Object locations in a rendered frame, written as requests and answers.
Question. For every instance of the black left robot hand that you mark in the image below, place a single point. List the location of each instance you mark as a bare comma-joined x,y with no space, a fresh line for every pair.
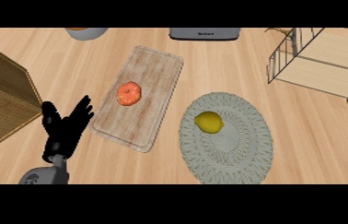
63,129

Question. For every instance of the grey round pot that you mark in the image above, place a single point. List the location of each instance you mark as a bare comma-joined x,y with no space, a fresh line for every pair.
86,33

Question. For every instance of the brown wicker basket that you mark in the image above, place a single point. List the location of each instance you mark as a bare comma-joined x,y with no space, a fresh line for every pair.
16,98

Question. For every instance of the yellow lemon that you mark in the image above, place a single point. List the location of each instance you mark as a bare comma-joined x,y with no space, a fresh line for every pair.
209,122

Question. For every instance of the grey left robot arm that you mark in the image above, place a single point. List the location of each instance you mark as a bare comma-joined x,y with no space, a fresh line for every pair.
45,174

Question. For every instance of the orange red tomato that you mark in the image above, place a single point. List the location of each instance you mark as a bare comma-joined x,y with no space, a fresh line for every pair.
129,93

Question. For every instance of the pale wooden cutting board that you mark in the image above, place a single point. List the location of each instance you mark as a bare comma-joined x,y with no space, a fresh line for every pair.
138,98

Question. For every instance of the grey woven round placemat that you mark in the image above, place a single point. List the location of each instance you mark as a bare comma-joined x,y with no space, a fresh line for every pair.
227,138

